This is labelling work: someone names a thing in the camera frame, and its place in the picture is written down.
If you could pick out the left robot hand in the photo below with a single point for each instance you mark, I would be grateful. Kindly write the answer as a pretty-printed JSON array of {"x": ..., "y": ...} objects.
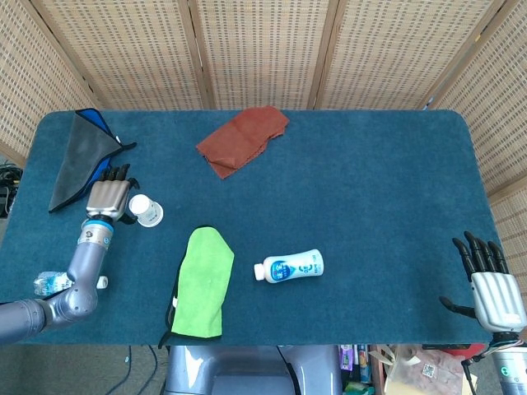
[{"x": 108, "y": 197}]

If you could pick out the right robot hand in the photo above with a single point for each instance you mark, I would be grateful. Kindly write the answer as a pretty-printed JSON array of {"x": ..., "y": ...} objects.
[{"x": 494, "y": 296}]

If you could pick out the white printed paper cup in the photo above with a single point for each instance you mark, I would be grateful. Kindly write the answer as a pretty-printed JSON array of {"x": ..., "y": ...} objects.
[{"x": 147, "y": 210}]

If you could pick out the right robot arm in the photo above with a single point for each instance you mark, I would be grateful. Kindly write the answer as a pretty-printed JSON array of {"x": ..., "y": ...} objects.
[{"x": 512, "y": 366}]

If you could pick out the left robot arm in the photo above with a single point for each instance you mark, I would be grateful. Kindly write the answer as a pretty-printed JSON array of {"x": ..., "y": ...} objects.
[{"x": 86, "y": 263}]

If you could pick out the grey and blue cloth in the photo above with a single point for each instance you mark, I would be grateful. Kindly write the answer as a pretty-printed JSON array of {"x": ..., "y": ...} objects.
[{"x": 78, "y": 152}]

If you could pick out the clear plastic water bottle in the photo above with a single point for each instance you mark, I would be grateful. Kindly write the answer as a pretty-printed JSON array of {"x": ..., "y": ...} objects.
[{"x": 51, "y": 282}]

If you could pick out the beige paper bag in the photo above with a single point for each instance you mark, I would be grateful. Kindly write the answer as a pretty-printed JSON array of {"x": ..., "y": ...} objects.
[{"x": 424, "y": 370}]

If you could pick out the green microfibre cloth black trim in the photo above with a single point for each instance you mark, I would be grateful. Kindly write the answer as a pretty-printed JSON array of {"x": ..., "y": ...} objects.
[{"x": 203, "y": 284}]

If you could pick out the brown cloth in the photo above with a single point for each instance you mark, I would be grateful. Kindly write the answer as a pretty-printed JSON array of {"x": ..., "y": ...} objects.
[{"x": 243, "y": 140}]

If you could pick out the colourful packages stack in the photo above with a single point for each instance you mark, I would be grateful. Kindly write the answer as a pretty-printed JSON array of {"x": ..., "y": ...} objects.
[{"x": 356, "y": 368}]

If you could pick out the blue carpet table cover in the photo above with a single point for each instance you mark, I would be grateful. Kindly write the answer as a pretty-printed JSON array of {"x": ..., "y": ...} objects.
[{"x": 350, "y": 185}]

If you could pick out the white milk drink bottle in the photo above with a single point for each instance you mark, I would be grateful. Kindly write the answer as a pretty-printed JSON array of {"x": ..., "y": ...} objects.
[{"x": 292, "y": 267}]

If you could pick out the woven rattan folding screen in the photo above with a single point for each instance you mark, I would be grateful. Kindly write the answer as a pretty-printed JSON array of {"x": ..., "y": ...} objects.
[{"x": 263, "y": 49}]

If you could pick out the grey robot torso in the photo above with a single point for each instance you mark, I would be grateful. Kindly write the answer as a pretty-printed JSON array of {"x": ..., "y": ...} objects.
[{"x": 247, "y": 370}]

